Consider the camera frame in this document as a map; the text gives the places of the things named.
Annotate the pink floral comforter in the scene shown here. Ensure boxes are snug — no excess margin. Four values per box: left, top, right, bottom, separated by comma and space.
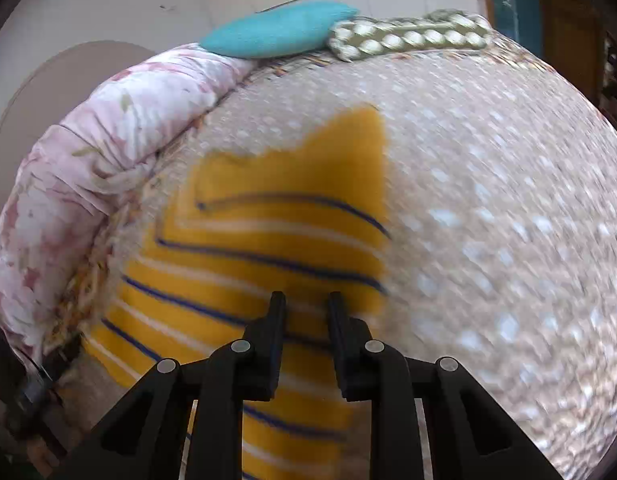
0, 42, 254, 361

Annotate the quilted dotted bedspread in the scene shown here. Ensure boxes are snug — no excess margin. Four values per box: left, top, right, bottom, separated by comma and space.
53, 30, 617, 480

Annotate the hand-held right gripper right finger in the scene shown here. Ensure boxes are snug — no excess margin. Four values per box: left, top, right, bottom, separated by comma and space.
327, 291, 564, 480

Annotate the pale rounded headboard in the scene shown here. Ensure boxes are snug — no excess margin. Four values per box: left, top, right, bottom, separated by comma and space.
0, 40, 156, 221

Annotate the teal pillow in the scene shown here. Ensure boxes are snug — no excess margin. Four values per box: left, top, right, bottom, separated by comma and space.
199, 0, 360, 60

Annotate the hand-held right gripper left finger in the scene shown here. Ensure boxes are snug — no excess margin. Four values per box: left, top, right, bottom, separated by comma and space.
53, 291, 288, 480

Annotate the olive patterned bolster pillow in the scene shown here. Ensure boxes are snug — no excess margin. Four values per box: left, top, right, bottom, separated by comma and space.
327, 8, 493, 62

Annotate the yellow striped sweater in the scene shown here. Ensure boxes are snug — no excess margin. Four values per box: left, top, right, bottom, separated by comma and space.
81, 102, 393, 480

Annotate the brown wooden door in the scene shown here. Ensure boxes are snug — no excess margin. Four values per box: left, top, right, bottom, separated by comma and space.
533, 0, 607, 106

